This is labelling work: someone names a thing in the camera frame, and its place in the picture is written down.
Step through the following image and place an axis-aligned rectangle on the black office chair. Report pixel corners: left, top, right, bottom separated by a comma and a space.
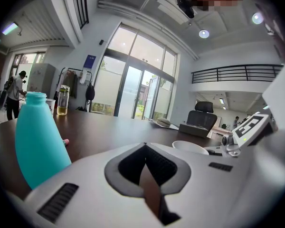
186, 101, 218, 137

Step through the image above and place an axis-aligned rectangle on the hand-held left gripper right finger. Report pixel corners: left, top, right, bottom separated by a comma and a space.
144, 129, 285, 228

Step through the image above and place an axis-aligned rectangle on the blue wall poster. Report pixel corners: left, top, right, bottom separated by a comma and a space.
83, 54, 97, 69

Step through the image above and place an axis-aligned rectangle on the black head-worn camera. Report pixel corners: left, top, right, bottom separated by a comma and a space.
176, 0, 196, 19

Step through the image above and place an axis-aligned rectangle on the black hanging bag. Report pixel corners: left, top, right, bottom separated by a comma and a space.
85, 81, 96, 102

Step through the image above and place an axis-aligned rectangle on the grey metal cabinet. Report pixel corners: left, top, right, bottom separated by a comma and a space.
28, 63, 56, 95

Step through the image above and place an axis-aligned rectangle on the glass entrance door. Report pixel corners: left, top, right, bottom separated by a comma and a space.
114, 65, 174, 121

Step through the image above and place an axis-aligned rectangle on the clear green-lid water bottle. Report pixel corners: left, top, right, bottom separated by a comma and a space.
57, 85, 70, 116

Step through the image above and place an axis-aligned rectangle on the teal bottle container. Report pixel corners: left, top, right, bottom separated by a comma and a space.
15, 91, 72, 190

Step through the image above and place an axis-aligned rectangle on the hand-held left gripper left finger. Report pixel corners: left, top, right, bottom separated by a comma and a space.
23, 142, 164, 228

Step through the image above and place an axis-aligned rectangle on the long tube ceiling light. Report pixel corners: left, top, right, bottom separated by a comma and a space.
1, 22, 19, 36

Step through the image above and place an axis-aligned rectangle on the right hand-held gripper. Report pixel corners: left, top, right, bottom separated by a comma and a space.
221, 113, 275, 158

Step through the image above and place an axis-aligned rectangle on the white paper cup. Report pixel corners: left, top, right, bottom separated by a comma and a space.
46, 98, 57, 117

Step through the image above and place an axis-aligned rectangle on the black coat rack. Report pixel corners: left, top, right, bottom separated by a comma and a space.
54, 67, 94, 112

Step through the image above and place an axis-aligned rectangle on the beige oval pouch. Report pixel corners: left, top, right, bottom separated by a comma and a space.
156, 117, 171, 128

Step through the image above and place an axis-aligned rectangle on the grey box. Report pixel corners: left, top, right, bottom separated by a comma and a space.
178, 123, 211, 139

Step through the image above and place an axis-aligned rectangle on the black balcony railing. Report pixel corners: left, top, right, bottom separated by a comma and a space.
191, 64, 285, 84

